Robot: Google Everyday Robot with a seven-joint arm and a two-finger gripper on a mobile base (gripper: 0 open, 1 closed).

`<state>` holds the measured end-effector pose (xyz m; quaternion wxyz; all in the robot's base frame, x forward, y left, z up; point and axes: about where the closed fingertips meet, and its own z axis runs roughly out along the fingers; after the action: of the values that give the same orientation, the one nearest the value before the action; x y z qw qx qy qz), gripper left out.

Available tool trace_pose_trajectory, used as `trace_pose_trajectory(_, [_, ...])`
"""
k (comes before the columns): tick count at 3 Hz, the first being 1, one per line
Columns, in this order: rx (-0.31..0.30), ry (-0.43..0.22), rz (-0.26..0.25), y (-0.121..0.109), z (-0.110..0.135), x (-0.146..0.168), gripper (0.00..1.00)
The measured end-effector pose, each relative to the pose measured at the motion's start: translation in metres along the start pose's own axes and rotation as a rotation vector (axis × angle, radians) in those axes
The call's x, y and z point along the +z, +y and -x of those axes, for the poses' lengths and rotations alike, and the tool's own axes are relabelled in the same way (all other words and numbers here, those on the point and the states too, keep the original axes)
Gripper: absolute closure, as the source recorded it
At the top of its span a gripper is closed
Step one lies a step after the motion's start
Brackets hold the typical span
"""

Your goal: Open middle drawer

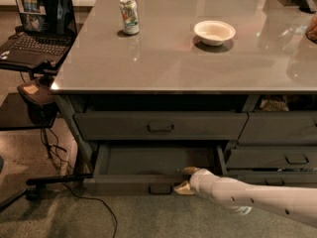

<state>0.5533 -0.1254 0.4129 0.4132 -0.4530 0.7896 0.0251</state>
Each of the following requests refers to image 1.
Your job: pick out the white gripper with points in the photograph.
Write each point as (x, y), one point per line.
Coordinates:
(200, 180)

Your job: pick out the grey drawer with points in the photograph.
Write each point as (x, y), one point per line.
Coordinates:
(160, 125)
(272, 157)
(280, 128)
(300, 179)
(150, 169)

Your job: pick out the black open laptop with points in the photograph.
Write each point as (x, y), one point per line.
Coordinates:
(47, 33)

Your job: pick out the snack bag under counter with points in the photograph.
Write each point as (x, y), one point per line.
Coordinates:
(274, 103)

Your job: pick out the white paper bowl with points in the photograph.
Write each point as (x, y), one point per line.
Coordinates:
(214, 33)

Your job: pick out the black device with sticky note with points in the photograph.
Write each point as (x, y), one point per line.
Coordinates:
(40, 102)

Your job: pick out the black laptop stand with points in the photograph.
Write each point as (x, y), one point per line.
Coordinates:
(14, 116)

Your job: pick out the green white soda can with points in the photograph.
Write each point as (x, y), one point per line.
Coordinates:
(130, 18)

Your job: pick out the brown item at counter edge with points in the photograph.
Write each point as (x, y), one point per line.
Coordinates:
(311, 31)

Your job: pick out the grey counter cabinet frame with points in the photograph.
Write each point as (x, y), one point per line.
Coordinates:
(69, 105)

